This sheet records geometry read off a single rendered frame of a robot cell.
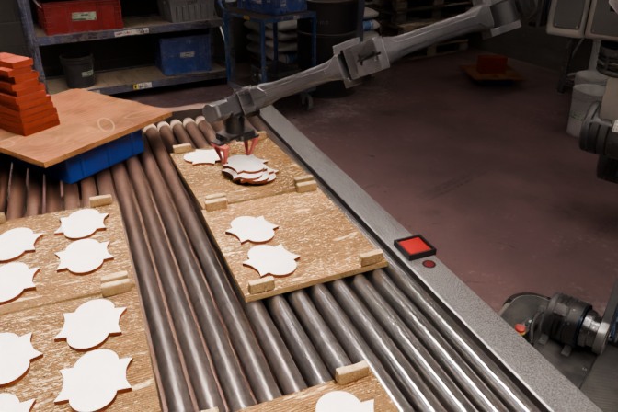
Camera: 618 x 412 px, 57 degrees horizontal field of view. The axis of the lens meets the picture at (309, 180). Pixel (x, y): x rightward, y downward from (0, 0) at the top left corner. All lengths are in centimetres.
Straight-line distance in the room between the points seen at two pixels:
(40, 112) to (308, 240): 98
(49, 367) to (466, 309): 83
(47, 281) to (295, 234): 58
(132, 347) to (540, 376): 76
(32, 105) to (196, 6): 392
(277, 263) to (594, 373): 132
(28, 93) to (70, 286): 77
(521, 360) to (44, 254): 108
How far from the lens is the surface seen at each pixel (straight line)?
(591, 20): 163
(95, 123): 198
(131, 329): 121
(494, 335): 123
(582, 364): 225
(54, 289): 137
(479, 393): 111
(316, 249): 138
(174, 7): 565
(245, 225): 146
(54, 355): 120
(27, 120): 194
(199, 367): 112
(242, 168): 170
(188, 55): 579
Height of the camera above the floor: 170
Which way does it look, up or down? 26 degrees down
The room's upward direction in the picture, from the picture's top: straight up
